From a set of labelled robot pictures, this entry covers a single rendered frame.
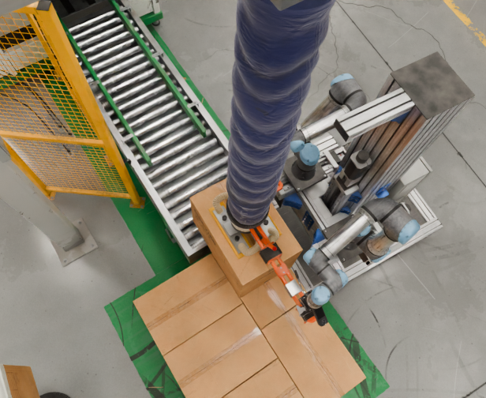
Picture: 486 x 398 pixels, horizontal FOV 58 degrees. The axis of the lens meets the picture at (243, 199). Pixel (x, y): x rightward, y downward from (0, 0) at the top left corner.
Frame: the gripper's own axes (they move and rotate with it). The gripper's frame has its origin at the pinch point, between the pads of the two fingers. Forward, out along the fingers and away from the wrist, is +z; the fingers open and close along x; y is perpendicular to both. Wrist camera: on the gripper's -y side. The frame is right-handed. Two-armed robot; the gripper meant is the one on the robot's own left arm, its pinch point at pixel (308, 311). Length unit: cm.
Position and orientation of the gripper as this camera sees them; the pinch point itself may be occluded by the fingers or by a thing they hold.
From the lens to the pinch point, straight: 229.7
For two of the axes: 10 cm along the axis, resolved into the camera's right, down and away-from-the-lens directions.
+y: -5.2, -7.9, 3.1
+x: -8.5, 4.6, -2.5
